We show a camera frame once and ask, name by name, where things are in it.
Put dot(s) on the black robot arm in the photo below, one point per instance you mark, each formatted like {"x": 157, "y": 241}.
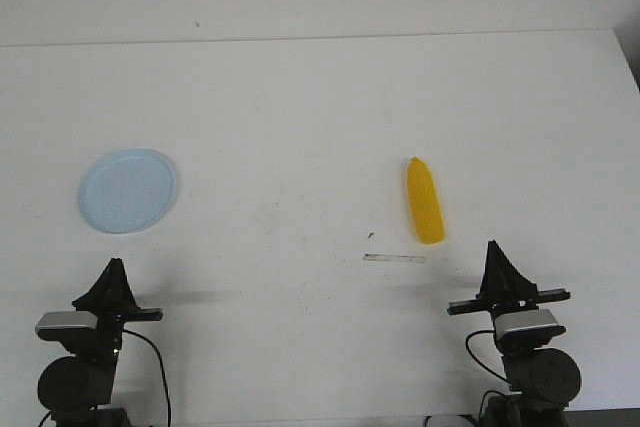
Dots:
{"x": 76, "y": 390}
{"x": 542, "y": 381}

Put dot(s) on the yellow corn cob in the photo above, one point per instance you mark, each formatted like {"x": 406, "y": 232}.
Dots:
{"x": 424, "y": 203}

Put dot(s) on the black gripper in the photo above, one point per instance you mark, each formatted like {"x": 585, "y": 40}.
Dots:
{"x": 514, "y": 292}
{"x": 111, "y": 324}

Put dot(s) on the light blue round plate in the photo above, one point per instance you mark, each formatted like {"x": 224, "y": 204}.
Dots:
{"x": 127, "y": 191}

